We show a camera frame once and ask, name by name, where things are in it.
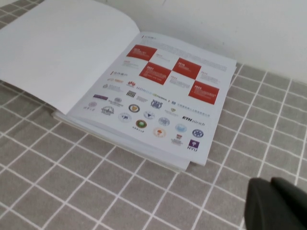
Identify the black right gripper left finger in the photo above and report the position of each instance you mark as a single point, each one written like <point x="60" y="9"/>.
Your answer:
<point x="259" y="206"/>

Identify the grey checked tablecloth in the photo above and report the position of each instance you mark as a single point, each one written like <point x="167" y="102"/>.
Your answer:
<point x="96" y="191"/>

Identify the white AgileX brochure book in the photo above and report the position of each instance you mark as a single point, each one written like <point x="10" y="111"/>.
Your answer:
<point x="120" y="83"/>

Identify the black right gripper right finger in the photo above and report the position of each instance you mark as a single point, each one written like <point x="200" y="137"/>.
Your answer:
<point x="295" y="206"/>

